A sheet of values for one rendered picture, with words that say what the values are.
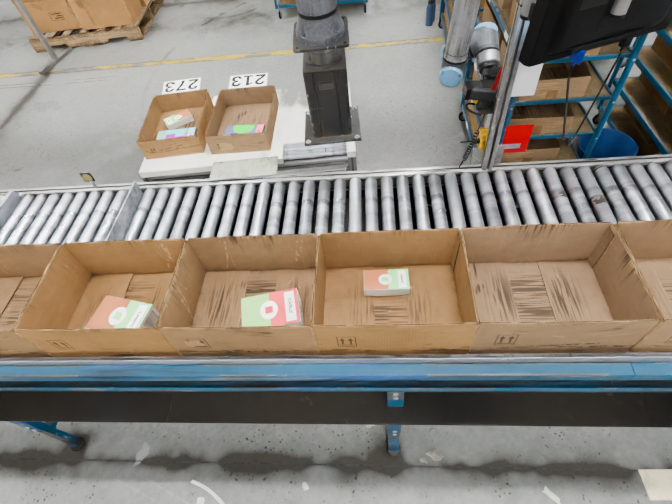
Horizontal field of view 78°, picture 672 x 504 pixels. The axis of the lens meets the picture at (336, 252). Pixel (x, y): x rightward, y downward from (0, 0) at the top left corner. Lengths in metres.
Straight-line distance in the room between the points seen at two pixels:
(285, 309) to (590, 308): 0.83
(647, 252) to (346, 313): 0.87
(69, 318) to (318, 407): 0.81
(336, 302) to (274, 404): 0.41
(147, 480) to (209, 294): 1.09
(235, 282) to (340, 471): 1.00
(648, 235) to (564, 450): 1.04
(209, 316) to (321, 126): 1.03
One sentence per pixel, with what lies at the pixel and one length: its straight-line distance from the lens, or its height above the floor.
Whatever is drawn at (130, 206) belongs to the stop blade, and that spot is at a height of 0.77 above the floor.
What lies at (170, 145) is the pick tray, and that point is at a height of 0.81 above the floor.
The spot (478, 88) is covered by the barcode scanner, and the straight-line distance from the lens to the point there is 1.63.
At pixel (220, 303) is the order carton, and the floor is 0.89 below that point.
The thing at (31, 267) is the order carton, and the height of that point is 0.94.
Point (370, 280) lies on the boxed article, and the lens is 1.21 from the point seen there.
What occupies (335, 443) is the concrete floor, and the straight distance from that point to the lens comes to 1.99.
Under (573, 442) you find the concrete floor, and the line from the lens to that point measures 2.13.
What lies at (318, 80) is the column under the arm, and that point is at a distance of 1.82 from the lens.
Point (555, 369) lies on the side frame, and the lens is 1.17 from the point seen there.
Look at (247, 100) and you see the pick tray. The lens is 2.30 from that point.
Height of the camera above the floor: 1.93
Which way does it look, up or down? 52 degrees down
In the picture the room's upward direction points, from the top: 9 degrees counter-clockwise
